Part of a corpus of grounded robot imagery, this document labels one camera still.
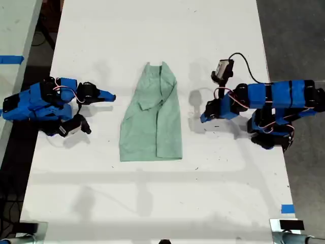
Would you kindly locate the grey side table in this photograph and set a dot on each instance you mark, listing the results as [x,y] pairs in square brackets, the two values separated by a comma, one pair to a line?
[12,25]

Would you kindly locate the grey table clamp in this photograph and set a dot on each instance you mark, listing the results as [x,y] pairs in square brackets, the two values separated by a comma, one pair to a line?
[25,239]
[292,239]

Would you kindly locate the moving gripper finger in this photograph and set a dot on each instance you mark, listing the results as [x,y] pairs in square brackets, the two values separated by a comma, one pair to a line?
[106,94]
[212,109]

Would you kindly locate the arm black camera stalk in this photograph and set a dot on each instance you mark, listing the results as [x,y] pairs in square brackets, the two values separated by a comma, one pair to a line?
[223,87]

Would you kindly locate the black stand base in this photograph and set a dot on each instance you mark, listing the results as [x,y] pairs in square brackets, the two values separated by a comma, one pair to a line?
[165,242]

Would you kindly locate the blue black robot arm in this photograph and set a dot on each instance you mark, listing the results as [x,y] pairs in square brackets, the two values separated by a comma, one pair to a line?
[25,104]
[281,94]

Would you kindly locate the short blue tape strip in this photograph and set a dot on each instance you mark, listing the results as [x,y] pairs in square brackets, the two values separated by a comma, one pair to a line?
[288,209]

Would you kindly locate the long blue tape strip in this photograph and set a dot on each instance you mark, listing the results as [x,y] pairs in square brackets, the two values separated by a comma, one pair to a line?
[11,59]

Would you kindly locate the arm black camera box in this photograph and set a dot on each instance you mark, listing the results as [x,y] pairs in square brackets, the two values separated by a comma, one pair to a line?
[223,68]
[73,125]

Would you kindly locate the pale green t-shirt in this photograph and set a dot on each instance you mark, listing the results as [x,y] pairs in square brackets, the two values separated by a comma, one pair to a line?
[142,127]

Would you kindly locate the small black box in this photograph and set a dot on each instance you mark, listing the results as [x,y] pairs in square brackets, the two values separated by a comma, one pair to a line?
[291,225]
[28,227]

